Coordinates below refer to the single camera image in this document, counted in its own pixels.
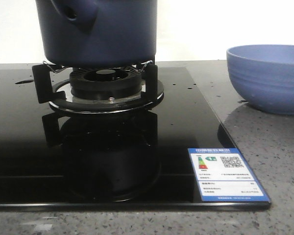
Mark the dark blue cooking pot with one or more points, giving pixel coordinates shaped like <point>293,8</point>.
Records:
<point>98,33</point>

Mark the light blue ribbed bowl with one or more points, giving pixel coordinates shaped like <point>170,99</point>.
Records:
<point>264,76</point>

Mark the black pot support grate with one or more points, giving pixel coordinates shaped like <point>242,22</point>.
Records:
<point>60,94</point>

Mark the black round gas burner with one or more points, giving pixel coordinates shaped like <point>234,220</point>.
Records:
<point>105,83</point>

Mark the black glass gas cooktop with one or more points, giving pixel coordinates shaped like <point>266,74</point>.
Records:
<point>137,161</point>

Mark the blue energy efficiency label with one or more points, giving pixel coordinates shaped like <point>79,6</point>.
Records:
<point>223,175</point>

